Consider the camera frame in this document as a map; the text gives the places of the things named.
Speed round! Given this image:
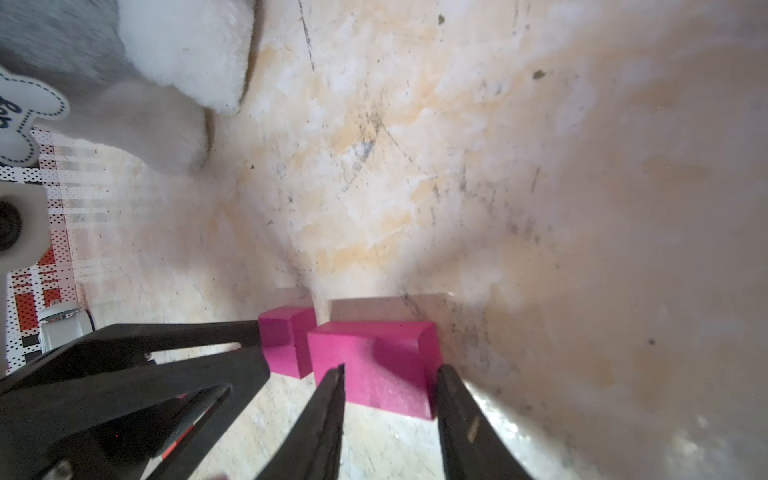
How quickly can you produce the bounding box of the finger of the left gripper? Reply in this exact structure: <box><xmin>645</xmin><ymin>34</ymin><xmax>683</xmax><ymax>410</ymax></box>
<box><xmin>1</xmin><ymin>321</ymin><xmax>270</xmax><ymax>479</ymax></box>

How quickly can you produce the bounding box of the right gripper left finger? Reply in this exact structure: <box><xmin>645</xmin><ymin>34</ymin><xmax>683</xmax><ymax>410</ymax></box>
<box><xmin>257</xmin><ymin>365</ymin><xmax>346</xmax><ymax>480</ymax></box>

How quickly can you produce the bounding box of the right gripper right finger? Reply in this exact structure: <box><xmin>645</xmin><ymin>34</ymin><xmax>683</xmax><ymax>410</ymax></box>
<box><xmin>436</xmin><ymin>364</ymin><xmax>531</xmax><ymax>480</ymax></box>

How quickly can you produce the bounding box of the magenta rectangular block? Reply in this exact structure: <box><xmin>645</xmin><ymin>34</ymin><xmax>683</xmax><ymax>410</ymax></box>
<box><xmin>307</xmin><ymin>321</ymin><xmax>443</xmax><ymax>420</ymax></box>

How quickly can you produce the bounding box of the small magenta cube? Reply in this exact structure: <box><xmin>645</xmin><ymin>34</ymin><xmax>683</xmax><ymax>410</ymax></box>
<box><xmin>257</xmin><ymin>306</ymin><xmax>317</xmax><ymax>379</ymax></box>

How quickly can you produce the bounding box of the red rectangular block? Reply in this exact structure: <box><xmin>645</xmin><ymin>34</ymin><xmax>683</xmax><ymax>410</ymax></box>
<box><xmin>156</xmin><ymin>420</ymin><xmax>195</xmax><ymax>459</ymax></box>

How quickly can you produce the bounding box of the white alarm clock on table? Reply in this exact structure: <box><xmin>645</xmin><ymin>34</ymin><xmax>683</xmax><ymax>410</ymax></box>
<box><xmin>1</xmin><ymin>181</ymin><xmax>51</xmax><ymax>276</ymax></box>

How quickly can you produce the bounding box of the grey husky plush toy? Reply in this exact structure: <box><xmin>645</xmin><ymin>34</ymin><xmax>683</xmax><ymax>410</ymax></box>
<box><xmin>1</xmin><ymin>1</ymin><xmax>256</xmax><ymax>174</ymax></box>

